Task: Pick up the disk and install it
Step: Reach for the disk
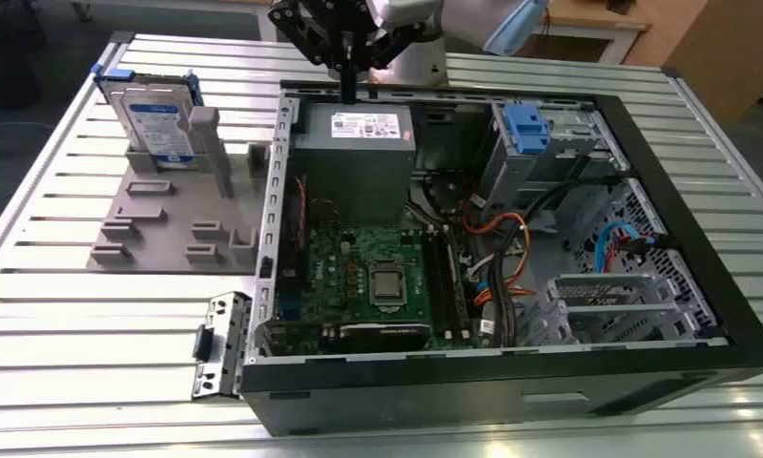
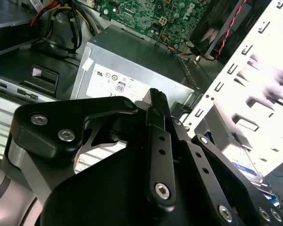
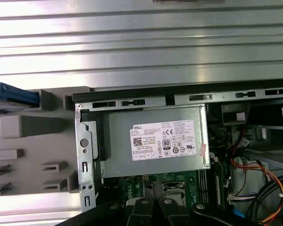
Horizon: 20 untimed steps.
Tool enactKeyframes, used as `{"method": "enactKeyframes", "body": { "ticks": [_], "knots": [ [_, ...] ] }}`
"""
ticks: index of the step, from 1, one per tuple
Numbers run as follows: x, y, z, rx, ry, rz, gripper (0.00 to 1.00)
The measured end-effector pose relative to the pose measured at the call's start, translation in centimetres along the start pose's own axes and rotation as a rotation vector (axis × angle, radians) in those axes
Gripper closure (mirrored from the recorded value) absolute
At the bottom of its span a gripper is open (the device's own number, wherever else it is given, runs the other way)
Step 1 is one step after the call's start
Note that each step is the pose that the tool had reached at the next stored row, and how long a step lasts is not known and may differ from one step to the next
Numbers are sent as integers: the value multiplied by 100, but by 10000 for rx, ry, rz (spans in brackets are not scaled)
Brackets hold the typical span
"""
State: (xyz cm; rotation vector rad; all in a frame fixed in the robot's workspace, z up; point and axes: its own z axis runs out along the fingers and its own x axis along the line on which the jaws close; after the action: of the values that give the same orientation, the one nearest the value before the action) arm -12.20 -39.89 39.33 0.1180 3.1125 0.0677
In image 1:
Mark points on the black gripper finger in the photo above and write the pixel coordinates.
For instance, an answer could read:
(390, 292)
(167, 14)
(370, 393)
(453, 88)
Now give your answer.
(401, 45)
(305, 33)

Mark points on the hard disk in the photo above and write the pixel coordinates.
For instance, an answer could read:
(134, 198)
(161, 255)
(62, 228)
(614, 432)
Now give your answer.
(155, 129)

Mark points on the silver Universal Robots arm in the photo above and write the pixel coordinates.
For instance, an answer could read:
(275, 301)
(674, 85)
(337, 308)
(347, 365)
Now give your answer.
(419, 62)

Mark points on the blue plastic drive latch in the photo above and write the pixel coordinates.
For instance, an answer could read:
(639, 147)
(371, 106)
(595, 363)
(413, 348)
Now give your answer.
(526, 129)

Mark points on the grey power supply unit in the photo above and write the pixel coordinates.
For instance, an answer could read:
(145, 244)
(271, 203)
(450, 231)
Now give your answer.
(349, 181)

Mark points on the black round fan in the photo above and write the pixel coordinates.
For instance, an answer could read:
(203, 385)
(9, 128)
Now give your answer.
(447, 191)

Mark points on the metal optical drive cage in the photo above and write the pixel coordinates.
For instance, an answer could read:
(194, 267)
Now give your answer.
(521, 176)

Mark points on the green motherboard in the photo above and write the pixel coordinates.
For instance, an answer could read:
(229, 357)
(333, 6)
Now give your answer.
(387, 243)

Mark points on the grey parts rack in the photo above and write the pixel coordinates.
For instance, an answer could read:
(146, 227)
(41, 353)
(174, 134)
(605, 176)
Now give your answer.
(165, 229)

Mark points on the silver CPU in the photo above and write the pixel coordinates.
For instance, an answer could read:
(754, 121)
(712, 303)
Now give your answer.
(387, 285)

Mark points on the black RAM slot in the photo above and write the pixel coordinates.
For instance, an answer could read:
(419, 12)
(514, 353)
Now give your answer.
(437, 286)
(458, 286)

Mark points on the brown wooden cabinet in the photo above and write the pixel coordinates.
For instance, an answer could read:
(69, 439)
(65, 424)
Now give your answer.
(738, 47)

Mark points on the CPU socket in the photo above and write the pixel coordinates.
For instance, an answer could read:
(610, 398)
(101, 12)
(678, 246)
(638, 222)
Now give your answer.
(387, 306)

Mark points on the black graphics card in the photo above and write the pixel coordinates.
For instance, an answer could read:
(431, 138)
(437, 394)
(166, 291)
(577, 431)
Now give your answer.
(381, 334)

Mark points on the black latch clip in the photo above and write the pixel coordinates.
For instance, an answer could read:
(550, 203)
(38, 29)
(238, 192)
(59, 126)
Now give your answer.
(203, 341)

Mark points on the black PC case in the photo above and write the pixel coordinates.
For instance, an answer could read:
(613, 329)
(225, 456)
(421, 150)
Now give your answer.
(419, 405)

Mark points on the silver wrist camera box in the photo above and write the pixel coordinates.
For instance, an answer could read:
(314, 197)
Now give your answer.
(401, 12)

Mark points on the wooden desk white frame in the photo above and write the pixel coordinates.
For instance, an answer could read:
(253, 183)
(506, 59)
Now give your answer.
(585, 21)

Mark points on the metal expansion slot bracket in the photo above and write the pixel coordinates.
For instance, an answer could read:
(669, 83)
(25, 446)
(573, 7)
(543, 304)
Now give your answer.
(222, 334)

